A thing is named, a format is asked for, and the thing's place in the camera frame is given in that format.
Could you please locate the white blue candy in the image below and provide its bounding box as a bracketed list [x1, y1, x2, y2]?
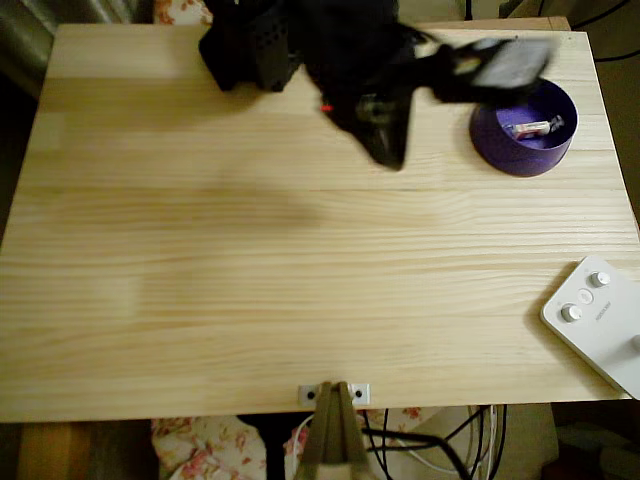
[504, 114, 566, 140]

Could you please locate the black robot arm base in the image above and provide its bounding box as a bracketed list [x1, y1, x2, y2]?
[198, 0, 306, 95]

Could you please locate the purple bowl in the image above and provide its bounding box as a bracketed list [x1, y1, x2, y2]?
[468, 79, 580, 177]

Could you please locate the wooden board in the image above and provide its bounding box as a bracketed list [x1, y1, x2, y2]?
[429, 16, 572, 32]

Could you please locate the floral patterned cloth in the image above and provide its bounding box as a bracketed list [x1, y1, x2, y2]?
[149, 405, 426, 480]
[152, 0, 216, 27]

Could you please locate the white control box with knobs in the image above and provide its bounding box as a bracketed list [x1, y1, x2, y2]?
[539, 254, 640, 401]

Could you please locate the metal table clamp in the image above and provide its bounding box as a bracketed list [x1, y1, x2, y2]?
[298, 380, 375, 480]

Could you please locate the grey curtain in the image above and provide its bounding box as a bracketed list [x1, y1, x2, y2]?
[0, 0, 151, 101]

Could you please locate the black camera with mount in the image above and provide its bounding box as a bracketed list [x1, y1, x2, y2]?
[429, 37, 561, 105]

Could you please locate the thin black cable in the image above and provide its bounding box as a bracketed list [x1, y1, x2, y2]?
[594, 49, 640, 65]
[487, 404, 509, 480]

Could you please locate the grey metal bracket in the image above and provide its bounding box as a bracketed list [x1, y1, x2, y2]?
[297, 382, 372, 406]

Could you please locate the thick black cable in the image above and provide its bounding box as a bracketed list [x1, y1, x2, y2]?
[360, 427, 474, 480]

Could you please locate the white cable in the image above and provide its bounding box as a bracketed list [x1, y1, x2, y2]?
[287, 405, 497, 476]

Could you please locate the black post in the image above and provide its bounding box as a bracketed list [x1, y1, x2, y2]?
[236, 413, 287, 480]

